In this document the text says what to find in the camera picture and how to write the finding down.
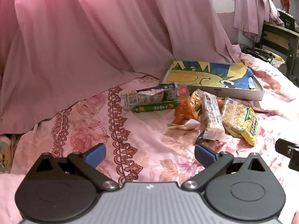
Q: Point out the faded patterned cloth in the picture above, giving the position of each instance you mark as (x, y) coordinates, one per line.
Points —
(5, 151)

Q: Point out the yellow noodle packet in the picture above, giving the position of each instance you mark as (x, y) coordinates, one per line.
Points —
(236, 119)

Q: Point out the mandarin orange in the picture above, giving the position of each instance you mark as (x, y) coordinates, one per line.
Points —
(220, 102)

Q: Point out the long white cracker packet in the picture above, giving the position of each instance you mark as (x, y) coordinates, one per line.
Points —
(211, 116)

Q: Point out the pink white plastic packet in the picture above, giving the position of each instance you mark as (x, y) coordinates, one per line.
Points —
(147, 91)

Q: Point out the clear packet of dark snack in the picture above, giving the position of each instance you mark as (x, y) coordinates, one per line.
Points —
(199, 138)

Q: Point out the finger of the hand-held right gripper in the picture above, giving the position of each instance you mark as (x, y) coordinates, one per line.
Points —
(294, 163)
(286, 146)

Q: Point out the pink floral bed sheet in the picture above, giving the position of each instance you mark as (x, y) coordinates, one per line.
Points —
(144, 133)

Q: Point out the blue green milk carton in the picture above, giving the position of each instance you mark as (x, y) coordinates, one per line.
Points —
(130, 100)

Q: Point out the orange snack packet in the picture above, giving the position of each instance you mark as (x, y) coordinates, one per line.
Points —
(183, 112)

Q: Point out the gold foil packet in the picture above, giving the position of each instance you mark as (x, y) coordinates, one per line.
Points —
(197, 100)

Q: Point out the dinosaur print cardboard box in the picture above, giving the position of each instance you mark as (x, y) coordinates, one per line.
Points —
(210, 74)

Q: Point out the pink curtain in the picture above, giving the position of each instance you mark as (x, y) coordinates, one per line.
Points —
(81, 39)

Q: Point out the green sausage stick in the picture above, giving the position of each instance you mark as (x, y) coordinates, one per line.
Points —
(154, 108)

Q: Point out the dark wooden chair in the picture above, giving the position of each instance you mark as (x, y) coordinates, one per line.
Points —
(280, 30)

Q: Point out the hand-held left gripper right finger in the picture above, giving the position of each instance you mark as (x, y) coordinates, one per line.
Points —
(205, 155)

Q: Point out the black striped bag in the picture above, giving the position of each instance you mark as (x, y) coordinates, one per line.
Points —
(257, 52)

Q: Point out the hanging lilac cloth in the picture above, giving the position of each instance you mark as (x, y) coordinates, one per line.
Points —
(252, 9)

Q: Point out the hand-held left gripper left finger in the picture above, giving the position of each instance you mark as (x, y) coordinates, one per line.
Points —
(97, 153)

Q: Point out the black printed box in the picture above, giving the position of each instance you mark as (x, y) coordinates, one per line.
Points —
(286, 19)

